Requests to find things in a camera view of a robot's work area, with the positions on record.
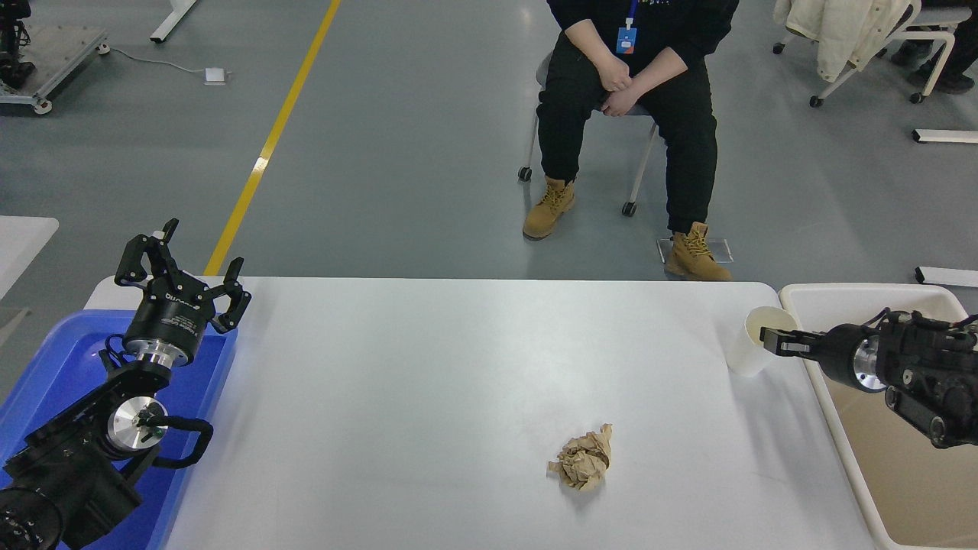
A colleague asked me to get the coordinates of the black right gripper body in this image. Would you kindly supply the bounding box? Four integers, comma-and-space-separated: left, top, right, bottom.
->
814, 324, 864, 387

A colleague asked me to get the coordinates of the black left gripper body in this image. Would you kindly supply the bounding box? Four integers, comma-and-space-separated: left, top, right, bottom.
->
124, 278, 211, 357

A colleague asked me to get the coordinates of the white paper cup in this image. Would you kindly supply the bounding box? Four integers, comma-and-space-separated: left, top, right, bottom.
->
726, 306, 799, 377

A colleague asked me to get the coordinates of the tan paper ball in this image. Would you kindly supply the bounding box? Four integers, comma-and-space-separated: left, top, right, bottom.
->
547, 423, 614, 491

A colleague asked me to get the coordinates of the person's left hand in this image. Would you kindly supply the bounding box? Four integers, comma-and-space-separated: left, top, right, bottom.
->
601, 80, 640, 118

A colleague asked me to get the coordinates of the person's right hand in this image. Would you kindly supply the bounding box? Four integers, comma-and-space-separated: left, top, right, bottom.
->
594, 57, 634, 97

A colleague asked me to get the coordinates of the large pale plastic bin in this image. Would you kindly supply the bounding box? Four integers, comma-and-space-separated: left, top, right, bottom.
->
778, 283, 978, 550

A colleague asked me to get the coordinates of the blue plastic tray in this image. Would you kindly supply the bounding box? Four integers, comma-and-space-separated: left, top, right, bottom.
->
0, 309, 239, 550

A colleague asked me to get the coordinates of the white side table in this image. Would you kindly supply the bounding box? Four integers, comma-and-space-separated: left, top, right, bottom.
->
0, 216, 60, 301

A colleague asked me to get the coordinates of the grey rolling office chair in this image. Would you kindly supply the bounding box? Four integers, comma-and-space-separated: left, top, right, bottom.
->
518, 50, 660, 218

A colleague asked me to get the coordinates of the person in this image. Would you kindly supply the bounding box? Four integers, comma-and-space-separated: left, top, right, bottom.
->
890, 0, 978, 95
523, 0, 740, 282

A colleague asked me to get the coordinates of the grey platform cart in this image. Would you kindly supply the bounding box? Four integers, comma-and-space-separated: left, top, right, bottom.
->
0, 23, 110, 116

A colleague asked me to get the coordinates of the white table leg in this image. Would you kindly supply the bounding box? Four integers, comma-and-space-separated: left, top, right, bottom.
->
150, 0, 199, 44

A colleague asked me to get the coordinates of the black machine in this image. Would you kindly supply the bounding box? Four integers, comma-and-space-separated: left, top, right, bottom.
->
0, 0, 36, 91

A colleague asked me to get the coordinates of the cream jacket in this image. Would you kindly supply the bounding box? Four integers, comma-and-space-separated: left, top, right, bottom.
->
773, 0, 915, 84

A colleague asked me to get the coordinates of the white power adapter with cable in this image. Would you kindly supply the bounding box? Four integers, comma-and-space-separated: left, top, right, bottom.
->
98, 46, 230, 86

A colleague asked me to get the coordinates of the white frame office chair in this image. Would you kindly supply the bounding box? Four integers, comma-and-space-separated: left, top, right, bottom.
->
772, 0, 961, 108

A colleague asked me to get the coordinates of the blue lanyard badge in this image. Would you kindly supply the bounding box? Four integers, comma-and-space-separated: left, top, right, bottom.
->
616, 0, 640, 56

